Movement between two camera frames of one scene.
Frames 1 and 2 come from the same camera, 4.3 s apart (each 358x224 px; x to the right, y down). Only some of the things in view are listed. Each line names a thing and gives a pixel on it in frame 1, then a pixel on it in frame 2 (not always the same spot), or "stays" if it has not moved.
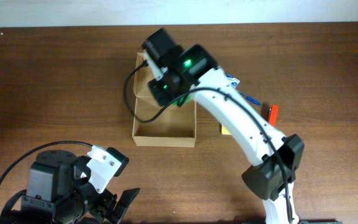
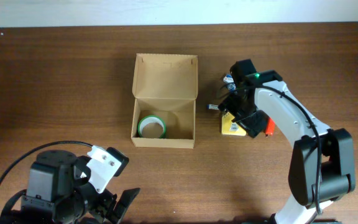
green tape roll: [181, 101] -> [150, 119]
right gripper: [159, 93] -> [239, 112]
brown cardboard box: [157, 126] stays
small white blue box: [234, 81] stays
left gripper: [111, 205] stays
